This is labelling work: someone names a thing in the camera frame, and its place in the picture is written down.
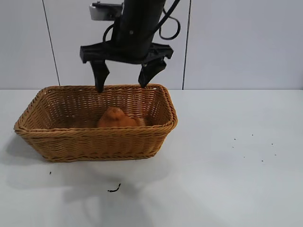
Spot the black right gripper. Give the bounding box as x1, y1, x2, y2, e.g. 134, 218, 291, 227
80, 0, 175, 93

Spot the orange toy fruit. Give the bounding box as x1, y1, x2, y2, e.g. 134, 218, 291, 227
96, 106, 139, 128

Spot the woven wicker basket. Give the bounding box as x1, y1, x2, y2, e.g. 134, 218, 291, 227
13, 83, 178, 163

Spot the black curved scrap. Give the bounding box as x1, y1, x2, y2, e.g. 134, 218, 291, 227
107, 183, 122, 193

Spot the black short cable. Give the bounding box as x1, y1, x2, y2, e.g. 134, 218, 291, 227
102, 24, 117, 44

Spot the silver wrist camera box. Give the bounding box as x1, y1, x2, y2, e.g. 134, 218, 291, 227
89, 1, 124, 21

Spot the black looped cable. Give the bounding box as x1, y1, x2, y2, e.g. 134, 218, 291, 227
155, 0, 181, 40

